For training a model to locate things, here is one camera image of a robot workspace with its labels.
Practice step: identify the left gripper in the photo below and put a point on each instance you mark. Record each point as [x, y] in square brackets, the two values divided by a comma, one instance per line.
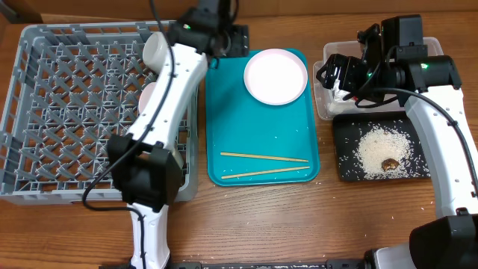
[240, 33]

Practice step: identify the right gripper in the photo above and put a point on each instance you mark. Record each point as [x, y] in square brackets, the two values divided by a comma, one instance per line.
[337, 73]

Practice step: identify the white napkin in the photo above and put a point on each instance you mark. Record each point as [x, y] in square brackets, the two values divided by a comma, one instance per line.
[337, 104]

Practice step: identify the pink round plate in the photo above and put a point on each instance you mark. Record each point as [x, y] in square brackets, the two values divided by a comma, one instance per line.
[275, 77]

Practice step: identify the white rice pile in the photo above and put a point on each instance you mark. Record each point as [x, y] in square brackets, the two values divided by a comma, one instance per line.
[363, 156]

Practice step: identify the grey bowl with rice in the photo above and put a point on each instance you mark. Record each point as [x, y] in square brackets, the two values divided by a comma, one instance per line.
[155, 52]

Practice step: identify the brown food lump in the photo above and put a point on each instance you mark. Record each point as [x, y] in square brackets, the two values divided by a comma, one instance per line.
[390, 164]

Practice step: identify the pink bowl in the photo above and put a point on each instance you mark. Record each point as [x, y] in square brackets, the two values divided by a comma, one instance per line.
[145, 96]

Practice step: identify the wooden chopstick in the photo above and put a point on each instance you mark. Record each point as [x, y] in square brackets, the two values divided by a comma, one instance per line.
[263, 172]
[265, 157]

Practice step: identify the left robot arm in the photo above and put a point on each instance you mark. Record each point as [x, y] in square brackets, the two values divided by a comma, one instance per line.
[145, 165]

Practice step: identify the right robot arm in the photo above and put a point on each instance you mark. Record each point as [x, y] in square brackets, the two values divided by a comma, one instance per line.
[395, 66]

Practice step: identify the black waste tray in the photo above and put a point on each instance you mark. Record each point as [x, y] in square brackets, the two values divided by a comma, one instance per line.
[348, 125]

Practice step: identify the grey dishwasher rack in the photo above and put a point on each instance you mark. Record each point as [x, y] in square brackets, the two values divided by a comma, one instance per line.
[72, 87]

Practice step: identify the clear plastic bin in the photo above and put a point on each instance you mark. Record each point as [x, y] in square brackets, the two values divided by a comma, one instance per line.
[323, 96]

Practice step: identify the teal serving tray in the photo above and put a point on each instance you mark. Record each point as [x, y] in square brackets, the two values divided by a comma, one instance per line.
[237, 122]

